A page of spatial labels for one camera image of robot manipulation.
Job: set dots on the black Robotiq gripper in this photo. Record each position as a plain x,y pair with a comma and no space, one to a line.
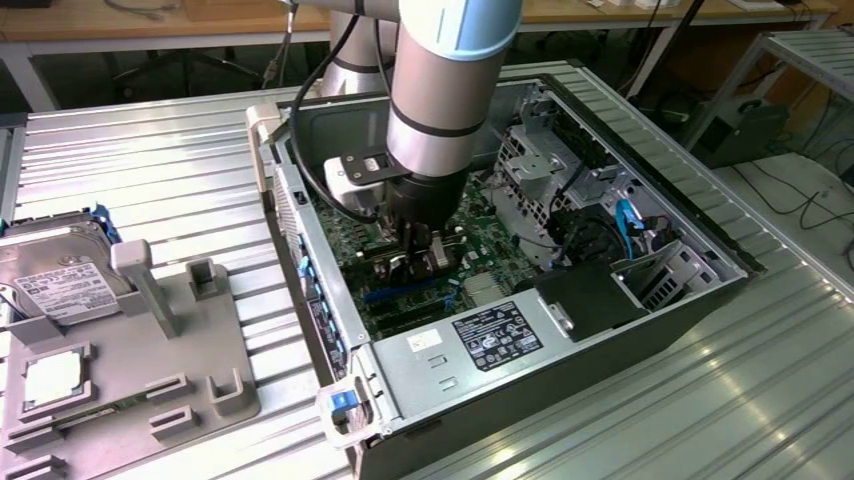
427,200

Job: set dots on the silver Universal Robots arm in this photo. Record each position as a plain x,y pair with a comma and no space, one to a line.
440,90

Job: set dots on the black expansion slot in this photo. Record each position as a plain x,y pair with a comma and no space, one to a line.
407,310
409,325

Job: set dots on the green motherboard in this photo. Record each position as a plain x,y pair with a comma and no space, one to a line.
493,240

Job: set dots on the silver drive cage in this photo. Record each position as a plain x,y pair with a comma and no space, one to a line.
534,165

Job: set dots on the silver chipset heat sink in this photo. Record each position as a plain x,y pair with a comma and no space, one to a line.
483,292

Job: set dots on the black fan shroud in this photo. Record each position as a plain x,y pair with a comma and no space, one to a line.
580,300

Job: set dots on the grey power supply unit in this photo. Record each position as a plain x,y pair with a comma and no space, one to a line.
427,380

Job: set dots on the silver disk bay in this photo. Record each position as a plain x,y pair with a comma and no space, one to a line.
660,285

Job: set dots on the black open PC case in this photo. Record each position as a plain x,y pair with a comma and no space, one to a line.
667,350

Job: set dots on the black box device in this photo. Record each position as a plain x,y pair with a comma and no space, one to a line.
747,130

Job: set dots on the grey parts rack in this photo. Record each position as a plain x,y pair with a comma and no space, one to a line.
120,360

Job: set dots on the silver hard disk drive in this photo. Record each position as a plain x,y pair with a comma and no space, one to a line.
60,285

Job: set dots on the metal slat shelf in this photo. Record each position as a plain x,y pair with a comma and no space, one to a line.
814,55

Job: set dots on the green RAM stick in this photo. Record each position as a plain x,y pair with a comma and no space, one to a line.
100,414

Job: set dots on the silver CPU chip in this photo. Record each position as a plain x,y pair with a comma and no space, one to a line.
53,377

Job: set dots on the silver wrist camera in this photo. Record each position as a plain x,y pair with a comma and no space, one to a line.
353,192

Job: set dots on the wooden desk white frame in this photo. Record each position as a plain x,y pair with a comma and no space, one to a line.
587,12
100,25

